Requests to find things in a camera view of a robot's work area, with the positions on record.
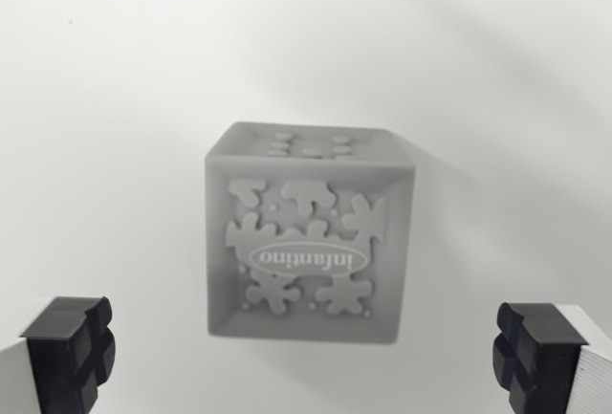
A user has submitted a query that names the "black-tipped silver gripper right finger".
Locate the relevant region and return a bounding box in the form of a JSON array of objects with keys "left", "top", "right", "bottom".
[{"left": 492, "top": 301, "right": 612, "bottom": 414}]

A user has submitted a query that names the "black-tipped silver gripper left finger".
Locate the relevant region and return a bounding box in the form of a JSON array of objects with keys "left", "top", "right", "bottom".
[{"left": 0, "top": 294, "right": 117, "bottom": 414}]

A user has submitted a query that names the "grey embossed toy cube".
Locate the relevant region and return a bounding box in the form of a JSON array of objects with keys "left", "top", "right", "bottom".
[{"left": 204, "top": 120, "right": 417, "bottom": 345}]

